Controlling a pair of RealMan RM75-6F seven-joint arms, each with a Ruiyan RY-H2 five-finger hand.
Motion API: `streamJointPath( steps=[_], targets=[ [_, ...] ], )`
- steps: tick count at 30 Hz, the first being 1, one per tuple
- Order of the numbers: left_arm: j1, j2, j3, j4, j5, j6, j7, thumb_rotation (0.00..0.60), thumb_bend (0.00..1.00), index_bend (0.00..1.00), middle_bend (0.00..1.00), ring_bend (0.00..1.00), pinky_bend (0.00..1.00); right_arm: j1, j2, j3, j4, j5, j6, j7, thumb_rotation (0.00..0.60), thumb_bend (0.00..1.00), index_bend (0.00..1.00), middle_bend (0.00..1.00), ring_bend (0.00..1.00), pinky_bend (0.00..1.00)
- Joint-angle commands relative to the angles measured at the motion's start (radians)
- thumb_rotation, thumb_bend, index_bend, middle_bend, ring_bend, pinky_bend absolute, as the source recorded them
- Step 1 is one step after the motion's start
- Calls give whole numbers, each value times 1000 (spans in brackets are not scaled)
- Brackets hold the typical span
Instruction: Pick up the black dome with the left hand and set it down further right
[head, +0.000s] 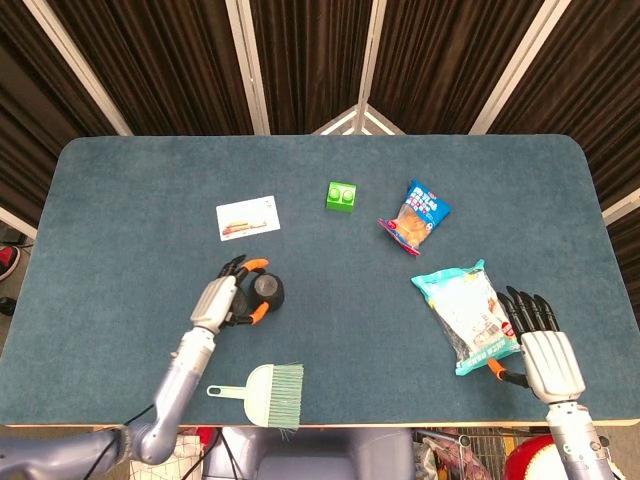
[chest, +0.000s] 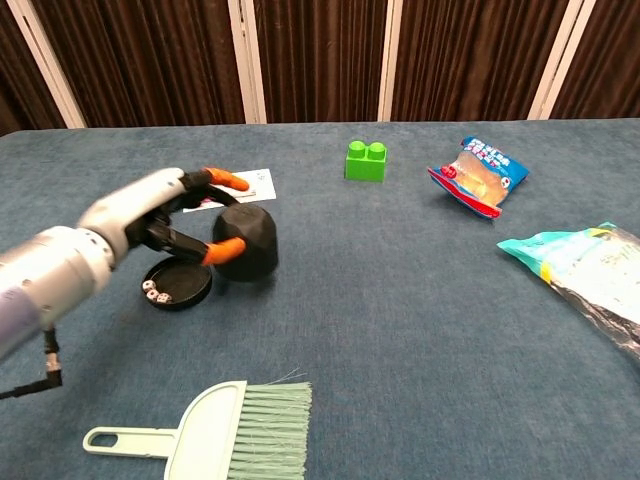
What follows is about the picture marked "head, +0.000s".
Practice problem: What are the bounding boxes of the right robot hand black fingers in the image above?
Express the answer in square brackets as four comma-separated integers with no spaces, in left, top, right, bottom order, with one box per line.
[488,285,588,405]

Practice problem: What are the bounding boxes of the metal wire cart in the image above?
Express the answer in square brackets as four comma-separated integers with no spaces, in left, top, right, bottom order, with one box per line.
[412,428,516,480]

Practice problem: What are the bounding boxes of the lavender robot base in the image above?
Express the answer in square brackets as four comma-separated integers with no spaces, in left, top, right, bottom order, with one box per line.
[202,426,416,480]

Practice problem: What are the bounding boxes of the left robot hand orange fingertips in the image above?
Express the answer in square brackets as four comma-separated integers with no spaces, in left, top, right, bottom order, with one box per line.
[189,253,271,334]

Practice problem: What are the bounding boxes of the black round cup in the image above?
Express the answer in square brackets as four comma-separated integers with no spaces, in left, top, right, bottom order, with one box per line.
[244,272,287,314]

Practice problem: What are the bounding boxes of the green toy building block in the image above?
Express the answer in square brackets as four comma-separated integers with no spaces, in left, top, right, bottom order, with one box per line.
[325,182,358,213]

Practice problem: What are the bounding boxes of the black cable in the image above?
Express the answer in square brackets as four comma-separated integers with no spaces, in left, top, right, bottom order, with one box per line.
[187,429,236,480]

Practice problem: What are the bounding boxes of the white checked cloth bag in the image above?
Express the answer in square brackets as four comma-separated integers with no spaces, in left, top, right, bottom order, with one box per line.
[129,433,204,480]

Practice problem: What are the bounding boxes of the white printed card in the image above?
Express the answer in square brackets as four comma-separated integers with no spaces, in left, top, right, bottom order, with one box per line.
[215,195,282,243]

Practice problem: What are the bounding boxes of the blue snack bag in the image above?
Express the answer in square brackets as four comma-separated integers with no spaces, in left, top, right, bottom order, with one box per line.
[377,179,453,259]

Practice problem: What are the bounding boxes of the mint green hand brush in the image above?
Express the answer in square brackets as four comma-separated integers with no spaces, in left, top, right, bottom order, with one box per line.
[206,363,305,441]

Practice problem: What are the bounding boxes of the blue felt table cover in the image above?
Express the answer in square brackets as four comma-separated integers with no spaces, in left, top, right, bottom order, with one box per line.
[0,133,640,429]

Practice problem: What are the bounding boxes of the teal and white snack bag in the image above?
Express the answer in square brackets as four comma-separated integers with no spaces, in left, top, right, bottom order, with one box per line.
[410,258,524,377]

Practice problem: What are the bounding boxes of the red round object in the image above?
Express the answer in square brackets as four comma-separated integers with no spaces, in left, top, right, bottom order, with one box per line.
[503,433,557,480]

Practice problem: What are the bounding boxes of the dark curtain partition panel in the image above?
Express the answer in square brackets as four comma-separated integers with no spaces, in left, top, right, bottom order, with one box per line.
[0,0,126,226]
[489,0,640,211]
[47,0,256,137]
[249,0,376,136]
[369,0,551,136]

